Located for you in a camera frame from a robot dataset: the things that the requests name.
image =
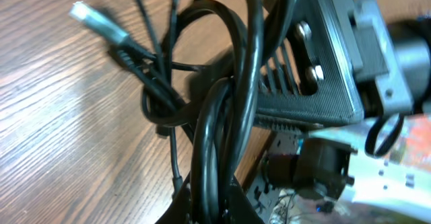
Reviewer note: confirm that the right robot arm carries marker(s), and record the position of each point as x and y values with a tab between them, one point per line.
325	168

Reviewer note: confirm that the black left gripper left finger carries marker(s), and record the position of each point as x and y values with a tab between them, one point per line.
179	211

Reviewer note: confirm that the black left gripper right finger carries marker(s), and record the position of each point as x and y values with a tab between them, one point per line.
239	209

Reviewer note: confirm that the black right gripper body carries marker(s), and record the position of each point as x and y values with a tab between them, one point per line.
372	56

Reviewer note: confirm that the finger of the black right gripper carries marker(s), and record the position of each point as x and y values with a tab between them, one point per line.
327	93

